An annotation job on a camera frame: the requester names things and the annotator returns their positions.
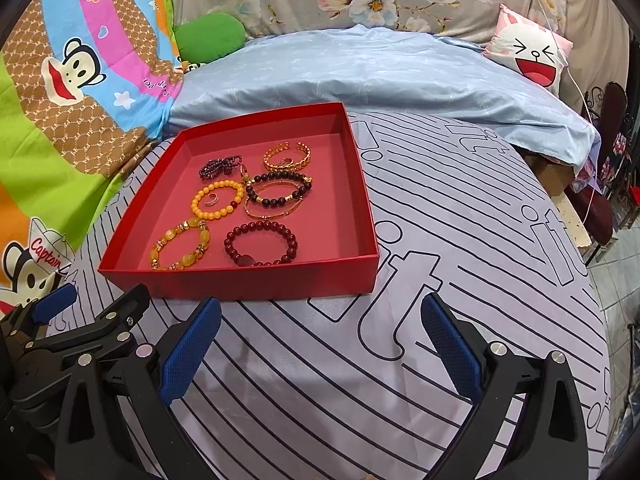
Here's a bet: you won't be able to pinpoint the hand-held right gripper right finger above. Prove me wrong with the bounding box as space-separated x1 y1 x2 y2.
420 291 590 480

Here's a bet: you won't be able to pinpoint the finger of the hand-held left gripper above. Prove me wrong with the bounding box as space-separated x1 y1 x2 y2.
15 282 79 332
30 284 152 376

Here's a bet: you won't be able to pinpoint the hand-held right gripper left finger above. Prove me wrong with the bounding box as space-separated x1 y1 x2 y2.
52 296 224 480

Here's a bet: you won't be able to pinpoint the yellow crystal beaded bracelet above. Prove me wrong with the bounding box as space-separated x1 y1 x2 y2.
149 217 212 272

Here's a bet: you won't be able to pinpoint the red cardboard box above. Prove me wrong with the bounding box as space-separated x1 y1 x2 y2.
97 101 380 301

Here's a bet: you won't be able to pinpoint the red beaded bracelet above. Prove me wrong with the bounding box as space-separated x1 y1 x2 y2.
223 221 299 267

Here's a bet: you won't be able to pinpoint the gold bangle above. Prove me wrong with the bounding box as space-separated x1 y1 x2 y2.
244 180 307 221

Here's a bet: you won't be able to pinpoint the dark beaded bracelet gold charms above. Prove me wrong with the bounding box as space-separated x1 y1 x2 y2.
245 171 315 209

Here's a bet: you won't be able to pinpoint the grey striped bed sheet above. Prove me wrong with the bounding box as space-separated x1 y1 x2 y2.
45 110 613 480

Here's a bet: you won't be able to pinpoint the cartoon monkey blanket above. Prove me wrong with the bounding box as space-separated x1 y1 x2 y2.
0 0 186 321

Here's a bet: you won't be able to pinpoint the dark red chair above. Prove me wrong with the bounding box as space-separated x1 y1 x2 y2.
580 80 636 266

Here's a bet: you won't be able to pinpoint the brown cardboard box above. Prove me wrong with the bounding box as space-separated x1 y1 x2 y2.
525 152 576 196

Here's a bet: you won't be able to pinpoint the green pillow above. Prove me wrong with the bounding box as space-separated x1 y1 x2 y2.
174 11 246 63

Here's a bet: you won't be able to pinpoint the light blue blanket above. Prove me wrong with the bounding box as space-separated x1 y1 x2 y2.
162 24 601 168

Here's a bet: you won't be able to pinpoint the pink rabbit pillow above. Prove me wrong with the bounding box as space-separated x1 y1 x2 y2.
482 4 573 96

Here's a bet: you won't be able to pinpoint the dark garnet beaded bracelet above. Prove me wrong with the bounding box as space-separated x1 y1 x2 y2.
200 155 241 179

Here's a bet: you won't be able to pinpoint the gold chain cuff bracelet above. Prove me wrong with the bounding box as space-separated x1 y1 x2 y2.
263 141 313 172

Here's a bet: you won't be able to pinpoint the thin white cable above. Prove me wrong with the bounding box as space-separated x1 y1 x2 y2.
527 0 601 186

